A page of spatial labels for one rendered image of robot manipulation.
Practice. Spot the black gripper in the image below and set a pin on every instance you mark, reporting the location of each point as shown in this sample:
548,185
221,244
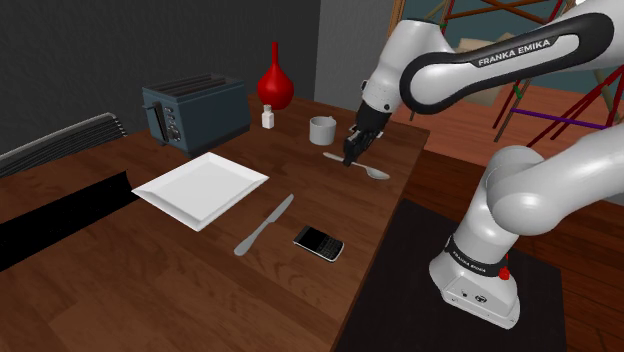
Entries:
371,119

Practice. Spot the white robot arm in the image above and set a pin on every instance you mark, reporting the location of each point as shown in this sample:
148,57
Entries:
516,195

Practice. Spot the white cup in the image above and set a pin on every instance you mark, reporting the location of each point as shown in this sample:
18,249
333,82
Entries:
322,131

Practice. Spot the silver spoon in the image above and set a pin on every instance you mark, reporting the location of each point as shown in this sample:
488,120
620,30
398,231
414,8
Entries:
375,171

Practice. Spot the red vase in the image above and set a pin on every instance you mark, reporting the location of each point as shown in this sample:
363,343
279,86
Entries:
275,88

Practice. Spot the small white bottle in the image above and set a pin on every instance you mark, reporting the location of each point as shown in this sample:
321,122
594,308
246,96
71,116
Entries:
267,119

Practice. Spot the black phone with keypad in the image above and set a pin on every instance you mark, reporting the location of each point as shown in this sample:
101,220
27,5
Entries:
319,242

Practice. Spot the silver knife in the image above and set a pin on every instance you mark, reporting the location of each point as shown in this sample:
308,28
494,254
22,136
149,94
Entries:
263,226

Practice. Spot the dark blue toaster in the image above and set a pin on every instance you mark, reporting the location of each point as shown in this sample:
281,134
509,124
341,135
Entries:
209,117

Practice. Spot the dark robot stand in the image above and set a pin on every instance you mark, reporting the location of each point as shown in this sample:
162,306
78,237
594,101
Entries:
400,292

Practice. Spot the white square plate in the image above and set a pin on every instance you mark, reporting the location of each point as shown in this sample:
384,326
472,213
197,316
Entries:
202,190

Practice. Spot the brown wooden table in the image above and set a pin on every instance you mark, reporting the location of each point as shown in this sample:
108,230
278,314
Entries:
170,292

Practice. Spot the grey ribbed panel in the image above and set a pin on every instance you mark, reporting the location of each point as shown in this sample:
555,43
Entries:
58,141

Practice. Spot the red and brown rod frame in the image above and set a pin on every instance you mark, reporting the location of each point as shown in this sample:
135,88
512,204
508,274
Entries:
551,118

